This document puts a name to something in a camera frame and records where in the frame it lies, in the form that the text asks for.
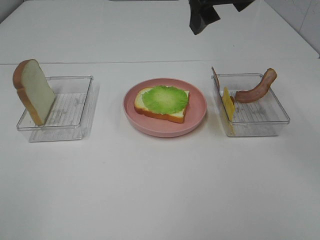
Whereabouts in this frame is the curved bacon strip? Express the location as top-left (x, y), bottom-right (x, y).
top-left (235, 68), bottom-right (277, 103)

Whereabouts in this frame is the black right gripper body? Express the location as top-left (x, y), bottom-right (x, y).
top-left (188, 0), bottom-right (233, 8)

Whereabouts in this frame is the yellow cheese slice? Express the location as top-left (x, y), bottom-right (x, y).
top-left (222, 87), bottom-right (235, 136)

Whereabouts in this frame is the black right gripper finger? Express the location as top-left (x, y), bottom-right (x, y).
top-left (189, 6), bottom-right (221, 35)
top-left (232, 0), bottom-right (250, 12)

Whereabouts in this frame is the clear plastic bread box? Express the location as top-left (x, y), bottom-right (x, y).
top-left (16, 76), bottom-right (99, 143)

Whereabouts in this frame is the green lettuce leaf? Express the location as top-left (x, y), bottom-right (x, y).
top-left (139, 85), bottom-right (189, 115)

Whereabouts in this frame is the pink round plate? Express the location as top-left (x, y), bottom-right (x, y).
top-left (123, 78), bottom-right (207, 138)

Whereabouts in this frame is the bread slice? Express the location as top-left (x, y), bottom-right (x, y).
top-left (12, 59), bottom-right (56, 126)
top-left (134, 87), bottom-right (189, 124)

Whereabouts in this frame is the clear plastic ingredients box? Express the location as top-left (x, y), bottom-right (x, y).
top-left (211, 73), bottom-right (290, 137)

